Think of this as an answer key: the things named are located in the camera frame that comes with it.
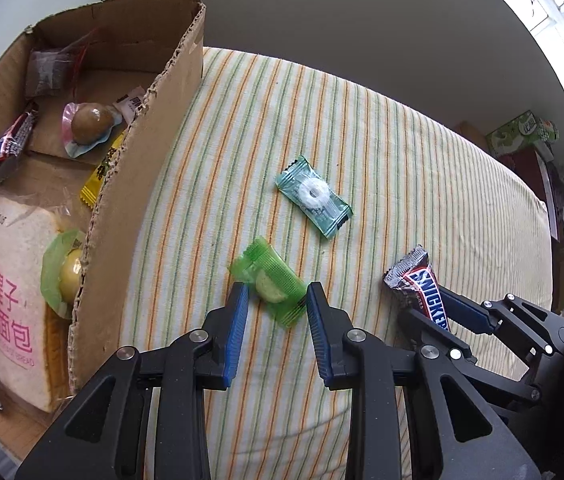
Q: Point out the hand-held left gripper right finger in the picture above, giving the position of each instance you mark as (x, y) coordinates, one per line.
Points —
(319, 330)

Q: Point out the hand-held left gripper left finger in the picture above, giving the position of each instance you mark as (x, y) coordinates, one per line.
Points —
(237, 330)

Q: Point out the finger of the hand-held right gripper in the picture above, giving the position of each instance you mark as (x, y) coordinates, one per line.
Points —
(419, 325)
(467, 310)

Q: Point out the brown chocolate bar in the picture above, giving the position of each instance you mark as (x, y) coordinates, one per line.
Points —
(419, 280)
(11, 142)

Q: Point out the green candy packet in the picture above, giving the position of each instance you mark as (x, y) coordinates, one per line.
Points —
(274, 275)

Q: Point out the brown cardboard box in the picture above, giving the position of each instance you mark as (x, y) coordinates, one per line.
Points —
(141, 185)

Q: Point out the round candy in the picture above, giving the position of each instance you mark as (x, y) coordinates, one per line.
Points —
(69, 270)
(90, 122)

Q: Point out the pale pink sachet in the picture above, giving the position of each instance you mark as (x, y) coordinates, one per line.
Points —
(129, 105)

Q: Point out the dark snack bag red seal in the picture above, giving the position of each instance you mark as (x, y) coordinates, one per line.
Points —
(49, 70)

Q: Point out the dark wooden cabinet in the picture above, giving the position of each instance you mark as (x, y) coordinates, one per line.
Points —
(527, 180)

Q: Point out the striped tablecloth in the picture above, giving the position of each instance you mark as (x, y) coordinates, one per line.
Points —
(362, 160)

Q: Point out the green carton box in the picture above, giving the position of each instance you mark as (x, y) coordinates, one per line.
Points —
(512, 135)

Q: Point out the yellow sachet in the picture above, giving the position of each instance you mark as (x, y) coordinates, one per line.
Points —
(99, 175)

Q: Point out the sliced bread packet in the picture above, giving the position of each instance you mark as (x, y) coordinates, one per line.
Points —
(11, 270)

